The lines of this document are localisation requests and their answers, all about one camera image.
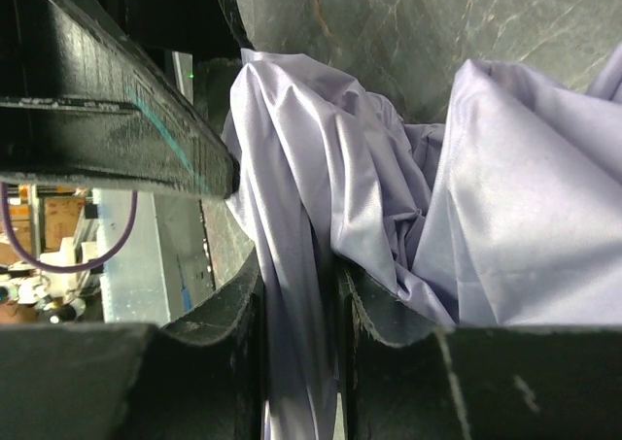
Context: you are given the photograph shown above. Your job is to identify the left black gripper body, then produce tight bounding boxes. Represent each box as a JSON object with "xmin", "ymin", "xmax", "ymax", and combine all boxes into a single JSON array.
[{"xmin": 99, "ymin": 0, "xmax": 248, "ymax": 60}]

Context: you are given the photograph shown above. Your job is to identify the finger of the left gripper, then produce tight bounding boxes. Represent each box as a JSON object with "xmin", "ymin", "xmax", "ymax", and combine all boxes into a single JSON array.
[{"xmin": 1, "ymin": 0, "xmax": 239, "ymax": 198}]

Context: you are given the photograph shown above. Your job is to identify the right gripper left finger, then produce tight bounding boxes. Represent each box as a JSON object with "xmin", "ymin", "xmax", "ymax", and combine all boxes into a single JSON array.
[{"xmin": 1, "ymin": 255, "xmax": 264, "ymax": 439}]

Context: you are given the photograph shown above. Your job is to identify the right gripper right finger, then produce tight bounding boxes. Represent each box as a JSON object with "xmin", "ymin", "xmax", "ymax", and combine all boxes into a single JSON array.
[{"xmin": 338, "ymin": 264, "xmax": 621, "ymax": 439}]

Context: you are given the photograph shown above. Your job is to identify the lavender folding umbrella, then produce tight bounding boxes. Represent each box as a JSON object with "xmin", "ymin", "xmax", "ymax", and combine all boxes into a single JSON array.
[{"xmin": 223, "ymin": 49, "xmax": 621, "ymax": 439}]

